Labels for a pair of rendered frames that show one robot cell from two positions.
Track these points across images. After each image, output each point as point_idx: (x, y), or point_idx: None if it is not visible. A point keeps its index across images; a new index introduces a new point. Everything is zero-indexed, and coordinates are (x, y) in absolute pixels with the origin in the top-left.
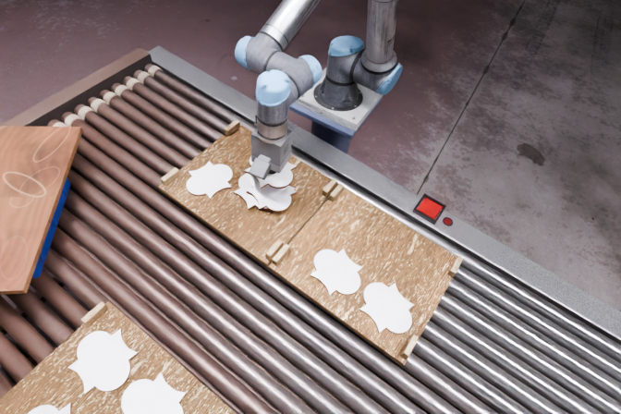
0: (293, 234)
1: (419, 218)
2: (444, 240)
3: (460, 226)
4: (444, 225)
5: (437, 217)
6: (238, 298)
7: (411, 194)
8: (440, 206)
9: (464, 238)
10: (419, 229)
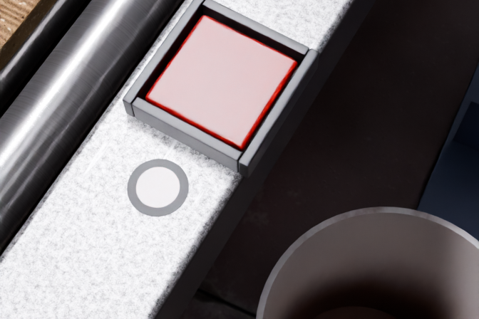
0: None
1: (161, 40)
2: (21, 149)
3: (128, 258)
4: (132, 164)
5: (153, 108)
6: None
7: (318, 11)
8: (240, 134)
9: (45, 269)
10: (83, 30)
